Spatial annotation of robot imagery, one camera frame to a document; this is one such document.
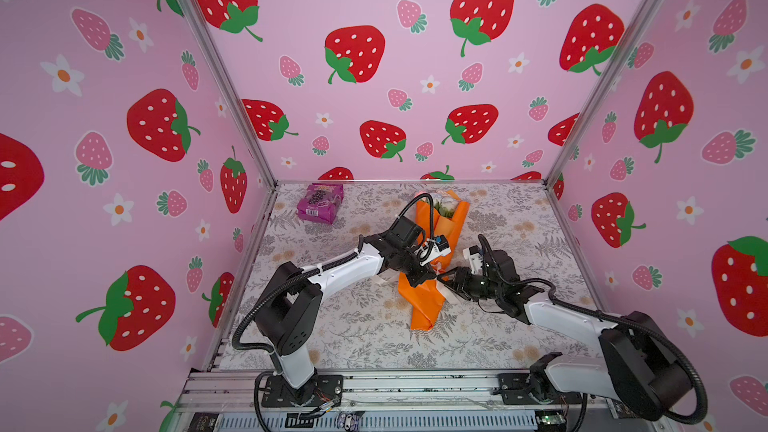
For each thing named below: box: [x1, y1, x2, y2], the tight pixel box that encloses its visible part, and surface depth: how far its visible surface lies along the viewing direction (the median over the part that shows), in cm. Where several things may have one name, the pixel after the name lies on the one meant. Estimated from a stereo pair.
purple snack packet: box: [296, 183, 344, 225], surface depth 109 cm
